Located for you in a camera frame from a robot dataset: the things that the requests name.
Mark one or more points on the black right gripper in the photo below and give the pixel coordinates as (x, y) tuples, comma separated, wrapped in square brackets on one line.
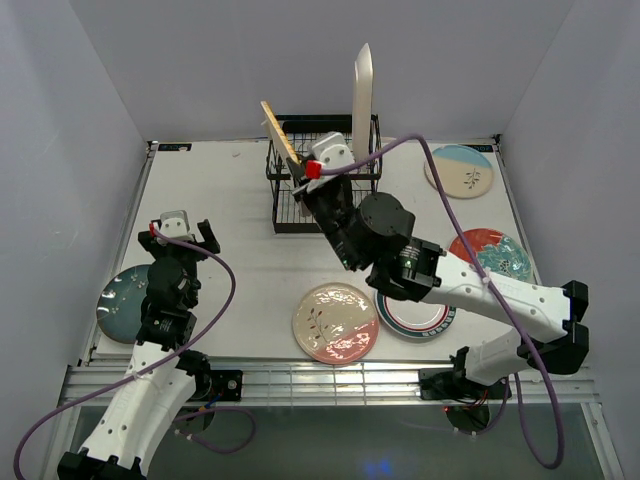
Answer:
[(312, 193)]

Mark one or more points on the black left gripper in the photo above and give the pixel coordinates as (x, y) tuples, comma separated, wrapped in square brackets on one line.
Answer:
[(209, 242)]

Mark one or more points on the woven bamboo square tray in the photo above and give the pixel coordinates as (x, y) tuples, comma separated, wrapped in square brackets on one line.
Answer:
[(282, 149)]

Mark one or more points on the white rectangular plate black rim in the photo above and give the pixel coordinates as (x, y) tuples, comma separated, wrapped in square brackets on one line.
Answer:
[(362, 102)]

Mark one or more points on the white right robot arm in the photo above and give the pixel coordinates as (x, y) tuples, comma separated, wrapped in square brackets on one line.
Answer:
[(546, 330)]

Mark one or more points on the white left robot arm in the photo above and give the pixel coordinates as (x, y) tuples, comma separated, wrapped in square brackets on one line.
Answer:
[(161, 374)]

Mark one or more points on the dark teal round plate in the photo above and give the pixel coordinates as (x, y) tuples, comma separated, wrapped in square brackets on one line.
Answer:
[(118, 309)]

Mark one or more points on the cream pink floral plate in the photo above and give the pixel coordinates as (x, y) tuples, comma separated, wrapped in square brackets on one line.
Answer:
[(336, 324)]

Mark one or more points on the cream plate blue top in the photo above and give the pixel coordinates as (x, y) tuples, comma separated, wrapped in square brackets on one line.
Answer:
[(464, 172)]

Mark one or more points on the white plate green red rim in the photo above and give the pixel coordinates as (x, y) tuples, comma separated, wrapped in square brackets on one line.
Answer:
[(414, 320)]

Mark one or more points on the red plate blue flower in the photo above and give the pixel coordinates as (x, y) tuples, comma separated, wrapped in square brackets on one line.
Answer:
[(500, 253)]

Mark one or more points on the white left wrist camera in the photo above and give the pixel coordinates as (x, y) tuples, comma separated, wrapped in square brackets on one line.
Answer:
[(172, 225)]

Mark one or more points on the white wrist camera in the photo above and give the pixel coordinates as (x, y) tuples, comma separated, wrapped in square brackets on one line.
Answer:
[(172, 225), (329, 152)]

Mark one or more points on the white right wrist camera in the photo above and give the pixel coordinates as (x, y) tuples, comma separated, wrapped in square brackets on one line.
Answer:
[(329, 152)]

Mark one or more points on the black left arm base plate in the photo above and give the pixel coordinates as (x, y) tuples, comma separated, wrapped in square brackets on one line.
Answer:
[(222, 385)]

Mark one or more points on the aluminium front frame rail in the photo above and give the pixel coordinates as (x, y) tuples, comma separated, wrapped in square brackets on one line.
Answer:
[(368, 383)]

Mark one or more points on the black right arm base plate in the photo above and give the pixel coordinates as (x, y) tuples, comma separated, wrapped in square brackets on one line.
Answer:
[(444, 385)]

